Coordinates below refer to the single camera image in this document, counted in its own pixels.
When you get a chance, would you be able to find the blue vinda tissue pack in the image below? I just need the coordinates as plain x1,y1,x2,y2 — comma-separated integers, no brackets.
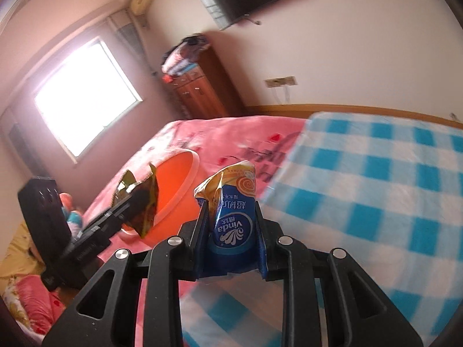
194,160,258,279

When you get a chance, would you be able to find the yellow snack wrapper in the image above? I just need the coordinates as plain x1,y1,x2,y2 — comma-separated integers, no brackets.
111,163,159,238

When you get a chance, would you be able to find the orange plastic trash bucket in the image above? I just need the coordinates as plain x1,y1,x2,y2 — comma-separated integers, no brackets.
118,149,206,247

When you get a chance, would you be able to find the blue white checkered blanket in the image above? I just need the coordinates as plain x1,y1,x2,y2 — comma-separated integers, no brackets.
259,113,462,346

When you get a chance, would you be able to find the bright window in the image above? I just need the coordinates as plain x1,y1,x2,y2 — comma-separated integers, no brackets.
34,38,143,160

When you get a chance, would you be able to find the wooden dresser cabinet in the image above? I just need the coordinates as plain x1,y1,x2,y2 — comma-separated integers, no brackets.
166,47,247,119

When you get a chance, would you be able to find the folded blankets pile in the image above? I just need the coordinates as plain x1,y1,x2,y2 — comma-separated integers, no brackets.
161,34,210,75

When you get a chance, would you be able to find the checkered window curtain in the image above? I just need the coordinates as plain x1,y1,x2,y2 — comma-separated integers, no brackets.
106,10,153,74

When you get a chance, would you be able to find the wooden bed frame edge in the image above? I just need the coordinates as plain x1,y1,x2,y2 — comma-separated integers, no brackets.
247,104,462,129

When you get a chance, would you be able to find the white power cable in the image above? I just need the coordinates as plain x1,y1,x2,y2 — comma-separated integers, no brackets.
272,86,292,106

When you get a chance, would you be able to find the wall power outlet strip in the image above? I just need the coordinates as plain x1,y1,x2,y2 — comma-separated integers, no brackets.
264,76,297,88

